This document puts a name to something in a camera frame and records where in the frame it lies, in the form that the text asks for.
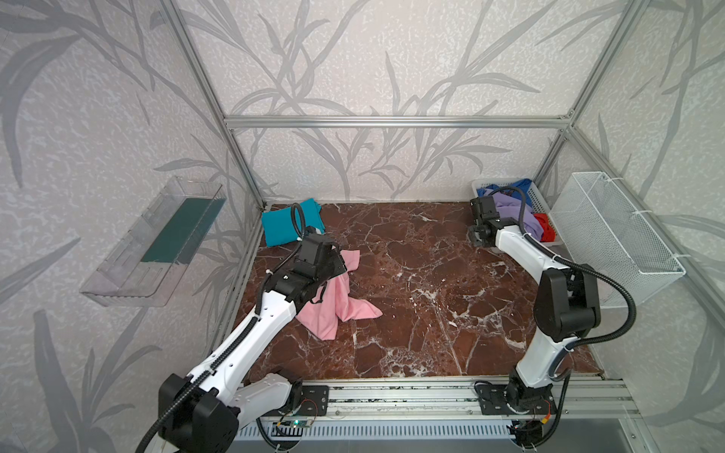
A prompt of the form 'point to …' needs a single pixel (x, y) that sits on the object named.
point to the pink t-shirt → (334, 303)
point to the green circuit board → (299, 423)
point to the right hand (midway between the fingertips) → (492, 223)
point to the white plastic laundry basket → (539, 203)
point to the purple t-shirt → (509, 206)
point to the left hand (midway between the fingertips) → (344, 249)
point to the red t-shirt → (547, 233)
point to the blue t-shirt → (522, 184)
